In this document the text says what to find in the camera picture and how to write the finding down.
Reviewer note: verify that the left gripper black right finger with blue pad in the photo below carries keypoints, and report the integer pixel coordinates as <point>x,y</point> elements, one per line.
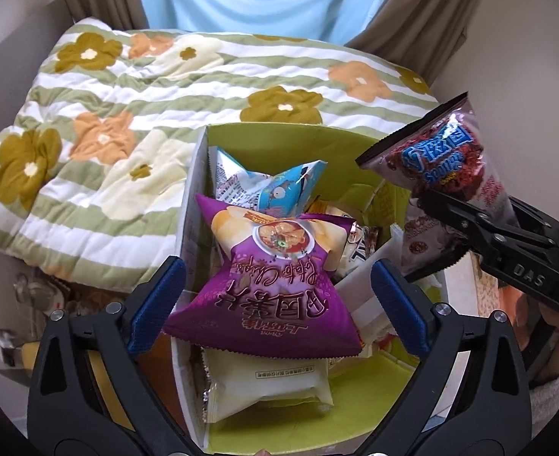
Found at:
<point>468,395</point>

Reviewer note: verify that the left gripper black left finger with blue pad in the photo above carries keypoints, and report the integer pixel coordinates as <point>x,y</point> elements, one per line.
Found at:
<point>66,414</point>

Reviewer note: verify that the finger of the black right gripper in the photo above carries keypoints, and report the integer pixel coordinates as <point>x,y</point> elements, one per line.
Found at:
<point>525,256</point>

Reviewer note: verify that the dark red sponge snack bag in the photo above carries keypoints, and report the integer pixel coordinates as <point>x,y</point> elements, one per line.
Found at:
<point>442,151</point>

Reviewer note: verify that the purple potato chips bag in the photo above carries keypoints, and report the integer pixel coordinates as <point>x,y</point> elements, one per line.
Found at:
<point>273,295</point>

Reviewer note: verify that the person's hand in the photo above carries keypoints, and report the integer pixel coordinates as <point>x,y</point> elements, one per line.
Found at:
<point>536,328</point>

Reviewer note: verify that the green cardboard box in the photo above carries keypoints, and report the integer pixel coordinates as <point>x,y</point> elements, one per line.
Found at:
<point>367,387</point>

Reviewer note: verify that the cream white snack bag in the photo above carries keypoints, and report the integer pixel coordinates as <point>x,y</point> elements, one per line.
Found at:
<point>235,382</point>

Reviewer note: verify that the brown right curtain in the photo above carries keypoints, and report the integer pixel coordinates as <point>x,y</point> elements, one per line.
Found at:
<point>420,35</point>

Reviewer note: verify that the floral striped quilt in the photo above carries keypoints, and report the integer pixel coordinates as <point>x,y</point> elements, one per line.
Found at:
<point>93,167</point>

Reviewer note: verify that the light blue cartoon snack bag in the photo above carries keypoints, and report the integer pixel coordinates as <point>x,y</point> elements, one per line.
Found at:
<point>282,195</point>

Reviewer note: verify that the grey bed headboard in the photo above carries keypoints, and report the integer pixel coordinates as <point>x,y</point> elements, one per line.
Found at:
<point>24,51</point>

